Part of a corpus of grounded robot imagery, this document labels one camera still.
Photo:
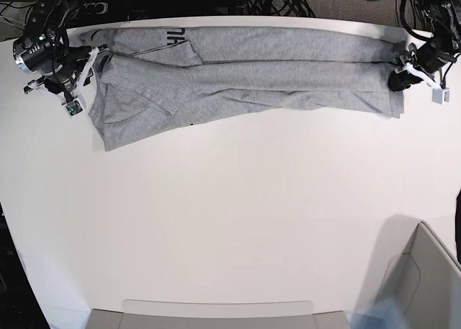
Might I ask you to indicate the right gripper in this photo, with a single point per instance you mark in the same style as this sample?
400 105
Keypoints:
63 73

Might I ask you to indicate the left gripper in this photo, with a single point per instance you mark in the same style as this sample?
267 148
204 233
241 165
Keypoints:
421 63

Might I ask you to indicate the grey T-shirt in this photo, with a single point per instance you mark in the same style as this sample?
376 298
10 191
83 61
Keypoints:
160 79

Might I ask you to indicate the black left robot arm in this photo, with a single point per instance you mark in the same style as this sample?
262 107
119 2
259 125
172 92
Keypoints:
444 18

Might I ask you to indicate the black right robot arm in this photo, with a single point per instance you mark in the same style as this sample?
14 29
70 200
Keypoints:
44 48

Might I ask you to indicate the black power strip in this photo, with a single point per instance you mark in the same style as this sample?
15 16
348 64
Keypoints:
95 8

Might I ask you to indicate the grey plastic bin right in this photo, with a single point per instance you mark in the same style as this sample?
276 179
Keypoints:
424 281

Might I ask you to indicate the grey plastic bin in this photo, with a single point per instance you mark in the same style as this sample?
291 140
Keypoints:
150 314
424 281

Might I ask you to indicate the blue translucent plastic sheet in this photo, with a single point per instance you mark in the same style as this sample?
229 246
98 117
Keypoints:
383 314

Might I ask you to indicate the grey plastic bin bottom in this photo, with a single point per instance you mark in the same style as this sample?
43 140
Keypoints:
150 314

